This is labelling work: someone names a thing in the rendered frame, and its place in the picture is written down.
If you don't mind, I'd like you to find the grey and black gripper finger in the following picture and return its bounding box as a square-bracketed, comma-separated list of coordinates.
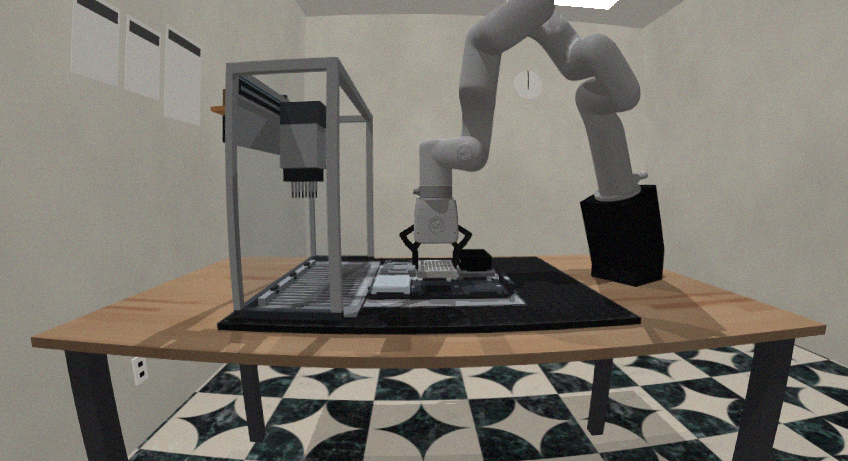
[399, 224, 421, 269]
[451, 225, 472, 269]

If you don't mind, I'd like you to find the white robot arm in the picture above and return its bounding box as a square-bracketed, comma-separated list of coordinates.
[413, 0, 648, 202]

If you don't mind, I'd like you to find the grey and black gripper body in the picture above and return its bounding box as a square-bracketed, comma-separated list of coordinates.
[414, 197, 458, 244]

